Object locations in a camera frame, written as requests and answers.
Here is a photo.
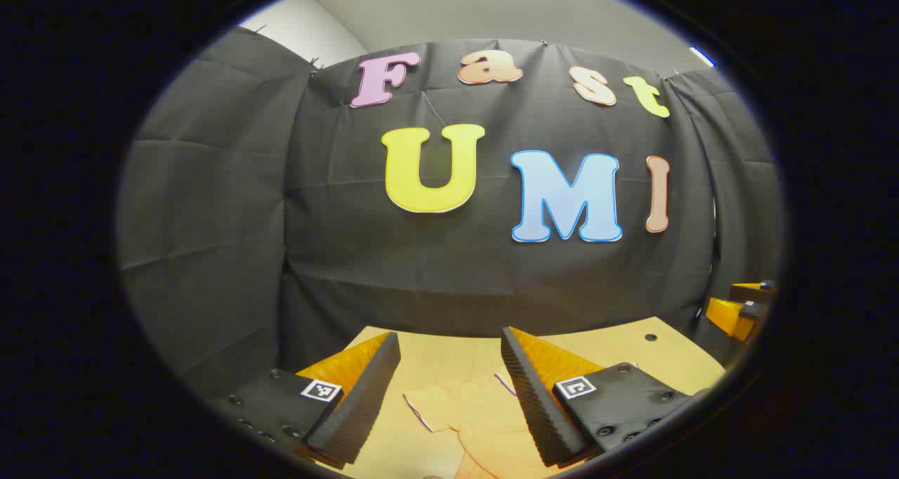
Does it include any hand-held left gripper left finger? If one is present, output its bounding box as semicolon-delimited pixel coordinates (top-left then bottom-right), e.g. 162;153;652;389
207;332;402;471

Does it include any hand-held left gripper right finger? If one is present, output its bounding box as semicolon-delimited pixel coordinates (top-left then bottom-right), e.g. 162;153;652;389
500;327;710;469

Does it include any orange T-shirt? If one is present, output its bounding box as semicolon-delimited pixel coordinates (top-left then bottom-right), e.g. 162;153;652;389
404;371;563;479

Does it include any black backdrop cloth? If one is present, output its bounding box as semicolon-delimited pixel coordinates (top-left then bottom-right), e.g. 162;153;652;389
116;26;784;402

